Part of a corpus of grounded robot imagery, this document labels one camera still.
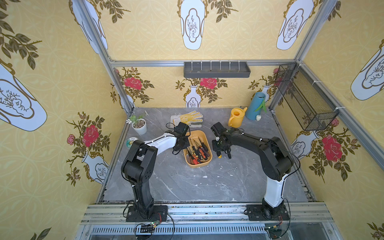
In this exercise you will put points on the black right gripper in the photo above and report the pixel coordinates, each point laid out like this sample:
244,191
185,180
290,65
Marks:
222,145

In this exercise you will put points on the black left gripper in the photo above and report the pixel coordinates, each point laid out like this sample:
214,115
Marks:
183,144

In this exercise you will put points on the orange black handle screwdriver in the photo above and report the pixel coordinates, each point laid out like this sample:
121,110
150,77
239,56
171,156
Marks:
202,153

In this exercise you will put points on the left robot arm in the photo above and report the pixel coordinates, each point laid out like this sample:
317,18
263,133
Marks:
138,167

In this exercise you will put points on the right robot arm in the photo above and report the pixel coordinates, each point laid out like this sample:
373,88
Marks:
275,159

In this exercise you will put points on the yellow white work glove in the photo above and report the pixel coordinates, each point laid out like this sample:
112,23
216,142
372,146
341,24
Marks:
193,119

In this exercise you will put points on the yellow watering can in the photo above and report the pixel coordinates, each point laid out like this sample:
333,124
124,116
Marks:
236,118

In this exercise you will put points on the white potted succulent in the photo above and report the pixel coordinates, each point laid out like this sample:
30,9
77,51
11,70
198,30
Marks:
138,123

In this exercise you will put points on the green tape roll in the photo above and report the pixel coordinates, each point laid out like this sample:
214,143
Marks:
130,142

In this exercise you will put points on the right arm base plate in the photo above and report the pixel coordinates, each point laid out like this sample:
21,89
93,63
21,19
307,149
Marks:
266,213

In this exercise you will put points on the grey wall shelf rack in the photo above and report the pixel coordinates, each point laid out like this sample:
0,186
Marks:
216,69

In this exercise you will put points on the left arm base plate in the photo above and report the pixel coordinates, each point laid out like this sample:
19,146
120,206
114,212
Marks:
133,214

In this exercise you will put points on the black wire mesh basket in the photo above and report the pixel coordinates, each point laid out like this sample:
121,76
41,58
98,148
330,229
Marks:
309,104

